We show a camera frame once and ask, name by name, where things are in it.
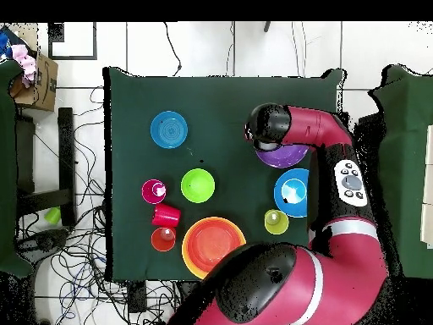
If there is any purple bowl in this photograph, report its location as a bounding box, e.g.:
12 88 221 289
255 143 310 169

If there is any red cup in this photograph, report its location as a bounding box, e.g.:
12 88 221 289
151 202 183 229

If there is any wide orange-red bowl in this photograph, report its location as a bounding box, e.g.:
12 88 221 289
186 221 244 274

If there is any light orange bowl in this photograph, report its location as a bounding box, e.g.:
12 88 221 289
181 216 247 280

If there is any dark green tablecloth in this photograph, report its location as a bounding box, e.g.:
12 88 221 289
102 66 348 284

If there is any deep blue bowl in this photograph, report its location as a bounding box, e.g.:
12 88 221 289
273 168 310 218

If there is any green bowl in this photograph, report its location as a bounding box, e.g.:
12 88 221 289
180 168 217 204

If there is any small blue ringed bowl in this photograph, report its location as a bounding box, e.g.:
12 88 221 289
150 110 189 150

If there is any yellow cup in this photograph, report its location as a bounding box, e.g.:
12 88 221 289
264 208 290 235

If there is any pink cup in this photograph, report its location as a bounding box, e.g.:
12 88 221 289
140 179 167 205

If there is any black cabinet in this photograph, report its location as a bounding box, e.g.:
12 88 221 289
353 111 385 190

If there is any orange cup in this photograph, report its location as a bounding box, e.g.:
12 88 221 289
151 226 178 253

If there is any green cloth covered table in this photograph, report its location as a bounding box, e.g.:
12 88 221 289
366 63 433 280
0 59 35 278

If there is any white box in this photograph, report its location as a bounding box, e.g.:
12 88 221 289
419 124 433 250

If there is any black floor box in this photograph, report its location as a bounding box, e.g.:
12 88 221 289
127 279 147 314

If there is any cardboard box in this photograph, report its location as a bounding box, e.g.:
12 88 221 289
8 50 59 113

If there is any lime green cup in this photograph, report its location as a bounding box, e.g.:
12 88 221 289
44 206 63 225

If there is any pink cloth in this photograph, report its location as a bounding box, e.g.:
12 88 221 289
10 43 37 87

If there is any black bench frame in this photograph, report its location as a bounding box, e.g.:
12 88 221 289
14 107 77 228

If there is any black square frame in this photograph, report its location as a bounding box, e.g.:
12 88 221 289
47 21 98 61

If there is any tangle of floor cables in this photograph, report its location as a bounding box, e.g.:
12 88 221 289
16 85 114 325

